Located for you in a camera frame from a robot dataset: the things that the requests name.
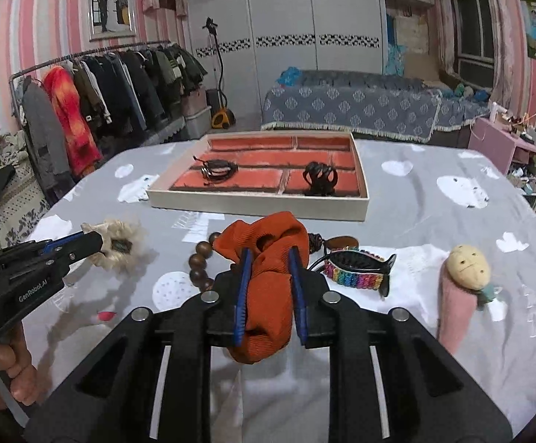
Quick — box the brown wooden bead bracelet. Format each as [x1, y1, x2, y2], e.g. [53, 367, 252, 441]
[188, 231, 223, 293]

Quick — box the black claw clip rainbow band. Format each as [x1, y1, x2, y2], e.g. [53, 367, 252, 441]
[309, 248, 397, 298]

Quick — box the orange fabric scrunchie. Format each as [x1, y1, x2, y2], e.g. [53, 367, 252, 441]
[213, 211, 310, 364]

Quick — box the pink knitted doll hair clip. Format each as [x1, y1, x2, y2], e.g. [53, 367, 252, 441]
[437, 244, 495, 355]

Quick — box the jewelry tray red lining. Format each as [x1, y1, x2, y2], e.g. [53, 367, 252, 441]
[147, 130, 370, 222]

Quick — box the person's left hand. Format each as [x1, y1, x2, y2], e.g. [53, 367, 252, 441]
[0, 323, 40, 410]

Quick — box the black claw hair clip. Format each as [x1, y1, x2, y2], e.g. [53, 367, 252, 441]
[302, 161, 339, 197]

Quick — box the orange red coat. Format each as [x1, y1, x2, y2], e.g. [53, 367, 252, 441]
[43, 65, 102, 177]

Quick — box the clothes rack with garments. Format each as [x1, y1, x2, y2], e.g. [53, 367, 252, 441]
[9, 40, 207, 204]

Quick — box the grey storage box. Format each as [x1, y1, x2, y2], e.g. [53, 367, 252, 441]
[179, 106, 212, 140]

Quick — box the garment steamer yellow base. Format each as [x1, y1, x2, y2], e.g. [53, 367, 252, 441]
[203, 17, 236, 130]

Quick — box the bed with blue patterned cover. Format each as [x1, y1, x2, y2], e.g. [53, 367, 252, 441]
[262, 68, 490, 143]

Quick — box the pink side desk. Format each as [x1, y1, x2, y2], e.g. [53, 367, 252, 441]
[468, 117, 536, 175]

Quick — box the white wardrobe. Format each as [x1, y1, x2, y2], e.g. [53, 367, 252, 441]
[187, 0, 432, 123]

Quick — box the framed wedding photo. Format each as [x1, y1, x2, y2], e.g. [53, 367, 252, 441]
[89, 0, 136, 41]

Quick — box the pink curtain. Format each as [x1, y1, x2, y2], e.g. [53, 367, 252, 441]
[488, 0, 530, 115]

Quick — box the black cord bracelet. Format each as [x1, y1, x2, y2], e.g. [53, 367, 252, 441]
[191, 155, 240, 183]

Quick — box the window with dark frame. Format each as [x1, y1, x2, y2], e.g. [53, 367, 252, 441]
[451, 0, 494, 90]

